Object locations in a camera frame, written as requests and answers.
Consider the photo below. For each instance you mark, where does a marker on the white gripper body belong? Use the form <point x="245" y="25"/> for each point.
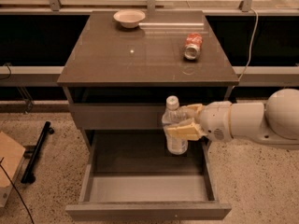
<point x="215" y="120"/>

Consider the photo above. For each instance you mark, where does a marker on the black bar with wheels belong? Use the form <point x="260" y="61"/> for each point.
<point x="28" y="176"/>

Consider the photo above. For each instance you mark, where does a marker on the red soda can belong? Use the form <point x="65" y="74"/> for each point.
<point x="193" y="45"/>

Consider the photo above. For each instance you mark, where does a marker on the wooden box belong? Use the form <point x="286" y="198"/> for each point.
<point x="11" y="155"/>

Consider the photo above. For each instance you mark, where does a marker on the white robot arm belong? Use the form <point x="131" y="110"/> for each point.
<point x="274" y="123"/>

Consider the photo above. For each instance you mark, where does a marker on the clear plastic water bottle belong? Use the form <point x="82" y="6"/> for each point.
<point x="172" y="115"/>

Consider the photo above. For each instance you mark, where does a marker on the white bowl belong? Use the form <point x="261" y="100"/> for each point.
<point x="129" y="18"/>

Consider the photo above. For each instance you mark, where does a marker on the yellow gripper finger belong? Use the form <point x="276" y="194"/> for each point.
<point x="187" y="129"/>
<point x="197" y="108"/>

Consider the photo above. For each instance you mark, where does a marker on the grey top drawer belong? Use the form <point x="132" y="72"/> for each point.
<point x="117" y="117"/>

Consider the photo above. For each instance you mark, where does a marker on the open grey middle drawer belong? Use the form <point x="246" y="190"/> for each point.
<point x="131" y="175"/>

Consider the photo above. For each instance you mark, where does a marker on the metal railing frame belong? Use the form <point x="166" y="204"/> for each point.
<point x="38" y="35"/>

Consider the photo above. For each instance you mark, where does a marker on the grey drawer cabinet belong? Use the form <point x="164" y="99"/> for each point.
<point x="145" y="65"/>

